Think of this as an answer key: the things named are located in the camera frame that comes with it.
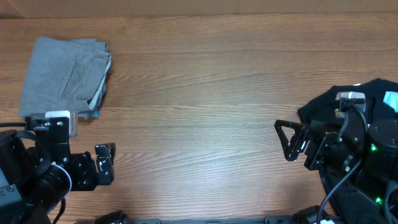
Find grey cotton shorts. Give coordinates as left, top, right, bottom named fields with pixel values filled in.
left=19, top=36, right=112, bottom=117

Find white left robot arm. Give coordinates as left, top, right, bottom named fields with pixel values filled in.
left=1, top=130, right=116, bottom=223

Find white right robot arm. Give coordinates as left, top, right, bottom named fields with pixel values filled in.
left=274, top=114, right=397, bottom=223

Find folded blue denim shorts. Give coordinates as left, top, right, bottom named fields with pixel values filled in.
left=78, top=108, right=100, bottom=119

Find black t-shirt pile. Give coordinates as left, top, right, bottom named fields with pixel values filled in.
left=297, top=78, right=398, bottom=224

